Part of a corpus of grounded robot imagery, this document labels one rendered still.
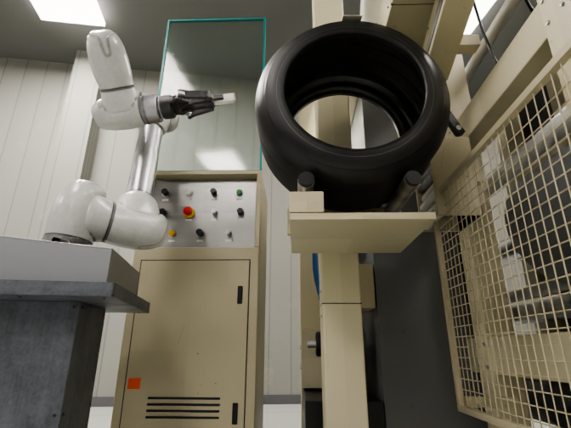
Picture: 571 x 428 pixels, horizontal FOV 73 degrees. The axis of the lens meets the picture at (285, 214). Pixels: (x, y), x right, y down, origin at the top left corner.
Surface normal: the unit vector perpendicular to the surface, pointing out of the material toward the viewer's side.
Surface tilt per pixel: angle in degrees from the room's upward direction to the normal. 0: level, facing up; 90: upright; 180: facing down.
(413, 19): 180
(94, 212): 93
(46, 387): 90
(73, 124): 90
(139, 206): 74
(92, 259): 90
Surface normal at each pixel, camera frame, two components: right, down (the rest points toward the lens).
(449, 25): -0.01, 0.79
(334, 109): -0.03, -0.33
